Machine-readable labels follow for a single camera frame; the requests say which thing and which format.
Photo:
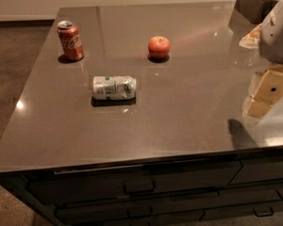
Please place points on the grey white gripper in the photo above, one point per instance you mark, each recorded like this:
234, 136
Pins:
277, 40

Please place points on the silver green 7up can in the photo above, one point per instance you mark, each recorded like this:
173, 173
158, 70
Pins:
116, 88

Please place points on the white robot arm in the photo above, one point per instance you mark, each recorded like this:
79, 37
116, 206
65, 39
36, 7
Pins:
267, 131

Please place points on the red coca-cola can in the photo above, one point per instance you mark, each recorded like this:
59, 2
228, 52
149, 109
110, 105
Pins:
70, 40

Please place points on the clear plastic snack package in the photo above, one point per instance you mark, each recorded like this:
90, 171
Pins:
250, 40

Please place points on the dark box with snacks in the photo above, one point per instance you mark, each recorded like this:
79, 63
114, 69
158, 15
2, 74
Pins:
258, 0

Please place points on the dark cabinet with drawers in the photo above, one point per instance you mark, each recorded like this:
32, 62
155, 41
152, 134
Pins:
156, 194

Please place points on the red apple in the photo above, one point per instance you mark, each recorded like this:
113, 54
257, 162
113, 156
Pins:
159, 47

